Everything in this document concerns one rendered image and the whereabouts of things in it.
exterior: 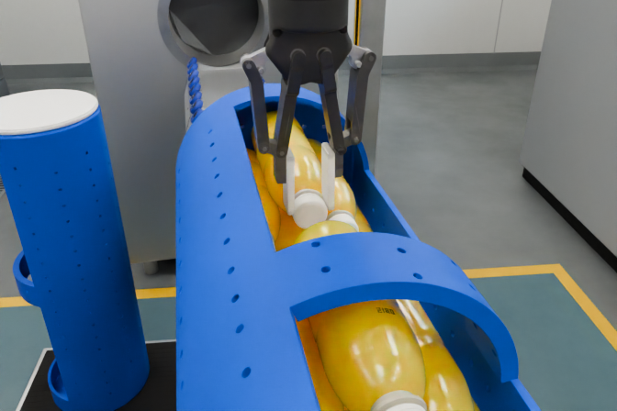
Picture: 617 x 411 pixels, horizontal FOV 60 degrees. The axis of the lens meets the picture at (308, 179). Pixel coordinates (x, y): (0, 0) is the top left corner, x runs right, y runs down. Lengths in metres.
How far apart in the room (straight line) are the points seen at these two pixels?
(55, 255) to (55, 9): 4.03
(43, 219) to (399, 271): 1.08
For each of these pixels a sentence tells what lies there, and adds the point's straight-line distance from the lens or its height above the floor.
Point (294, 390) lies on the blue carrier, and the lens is 0.33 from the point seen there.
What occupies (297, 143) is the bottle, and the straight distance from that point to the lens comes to 0.67.
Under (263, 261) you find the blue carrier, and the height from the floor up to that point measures 1.22.
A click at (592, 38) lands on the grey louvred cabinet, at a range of 2.80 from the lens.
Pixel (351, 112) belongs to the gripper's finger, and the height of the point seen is 1.27.
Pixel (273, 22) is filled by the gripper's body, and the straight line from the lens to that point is 0.51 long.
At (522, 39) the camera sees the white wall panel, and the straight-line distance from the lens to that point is 5.69.
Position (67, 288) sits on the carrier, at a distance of 1.48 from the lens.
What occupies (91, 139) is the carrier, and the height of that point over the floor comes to 0.97.
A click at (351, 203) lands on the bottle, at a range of 0.68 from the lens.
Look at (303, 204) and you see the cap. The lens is 0.58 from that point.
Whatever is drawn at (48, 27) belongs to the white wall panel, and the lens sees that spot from 5.36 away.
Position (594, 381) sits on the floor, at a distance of 2.20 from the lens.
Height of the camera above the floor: 1.47
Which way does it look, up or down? 28 degrees down
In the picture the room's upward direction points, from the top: straight up
